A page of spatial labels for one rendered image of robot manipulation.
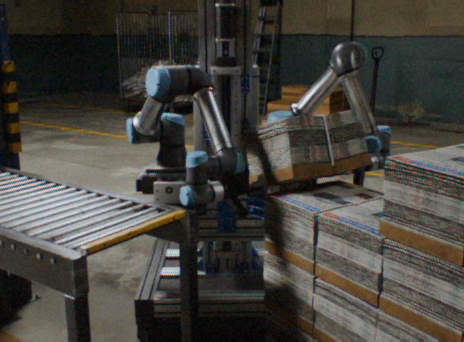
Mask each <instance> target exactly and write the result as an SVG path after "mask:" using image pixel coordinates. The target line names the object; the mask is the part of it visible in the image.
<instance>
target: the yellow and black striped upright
mask: <svg viewBox="0 0 464 342"><path fill-rule="evenodd" d="M0 76H1V84H2V93H3V101H4V110H5V127H6V136H7V145H8V152H10V153H18V152H22V149H21V129H20V120H19V110H18V101H17V92H16V73H15V66H14V61H0Z"/></svg>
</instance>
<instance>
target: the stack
mask: <svg viewBox="0 0 464 342"><path fill-rule="evenodd" d="M304 187H305V188H304ZM384 195H385V194H384V193H382V192H379V191H377V190H373V189H371V188H365V187H362V186H359V185H356V184H353V183H347V182H344V181H340V180H336V181H330V182H325V183H317V184H313V185H310V186H305V185H303V186H302V188H289V189H285V190H280V191H277V192H273V193H270V194H264V201H265V207H264V211H266V212H265V213H264V214H265V215H264V220H265V237H266V240H267V241H269V242H271V243H272V244H274V245H278V246H279V247H281V248H283V249H285V250H289V251H290V252H292V253H294V254H295V255H297V256H300V257H302V258H304V259H306V260H307V261H311V262H312V263H313V268H314V263H316V262H317V265H318V266H320V267H323V268H325V269H327V270H329V271H331V272H334V273H336V274H338V275H339V276H341V277H343V278H346V279H348V280H350V281H351V282H353V283H356V284H358V285H360V286H361V287H363V288H365V289H368V290H370V291H372V292H374V293H376V294H380V293H381V297H383V298H384V299H389V300H390V301H392V302H394V303H395V304H397V305H400V306H402V307H404V308H405V309H407V310H411V311H412V312H414V313H416V314H417V315H419V316H422V317H424V318H426V319H427V320H429V321H433V322H435V323H437V324H438V325H440V326H443V327H445V328H447V329H449V330H451V331H453V332H456V333H458V334H460V335H461V336H463V335H464V266H460V265H457V264H455V263H453V262H450V261H449V260H444V259H442V258H439V257H437V256H435V255H431V254H428V253H426V252H424V251H422V250H420V249H415V248H413V247H411V246H408V245H406V244H402V243H400V242H397V241H395V240H393V239H391V238H386V237H384V236H382V235H379V220H381V217H384V215H383V213H384V211H383V207H384V206H383V205H384ZM263 257H264V259H265V261H264V263H265V264H264V269H265V270H264V271H265V272H264V274H263V275H264V279H265V280H264V282H265V285H264V286H265V289H264V294H266V295H265V296H266V297H267V298H268V299H270V300H272V301H274V302H276V303H278V305H280V306H283V307H284V308H286V309H287V310H289V311H291V312H293V313H294V314H295V315H297V316H298V317H301V318H302V319H304V320H305V321H306V322H309V323H311V324H312V325H313V324H314V325H315V326H314V328H317V329H318V330H320V331H322V333H326V334H327V335H328V336H330V337H331V338H333V339H335V340H337V341H338V342H443V341H441V340H439V339H438V338H436V337H432V336H431V335H429V334H427V333H426V332H422V331H421V330H420V329H418V328H416V327H413V326H411V325H410V324H408V323H406V322H405V321H401V320H400V319H398V318H396V317H394V316H391V315H389V314H388V313H386V312H384V311H381V310H379V309H378V308H379V306H378V307H377V306H375V305H372V304H370V303H368V302H367V301H365V300H361V299H360V298H358V297H356V296H355V295H353V294H350V293H348V292H346V291H345V290H343V289H339V288H338V287H336V286H334V285H333V284H332V283H328V282H327V281H325V280H323V279H322V278H318V277H317V276H315V275H312V274H311V273H309V272H306V271H305V270H303V269H301V268H300V267H296V266H295V265H293V264H291V263H289V262H288V261H284V260H283V259H282V258H280V257H278V256H275V255H273V254H272V253H270V252H268V251H267V252H265V253H264V256H263ZM265 321H266V322H265V325H266V328H265V329H266V335H265V336H266V338H265V339H266V342H320V341H318V340H317V339H315V338H313V336H311V334H309V333H306V332H305V331H304V330H302V329H301V328H299V327H297V326H295V325H294V324H293V323H292V322H289V321H288V320H286V319H285V318H283V317H281V316H279V315H278V314H277V313H276V312H274V311H272V310H270V309H269V308H267V307H266V319H265Z"/></svg>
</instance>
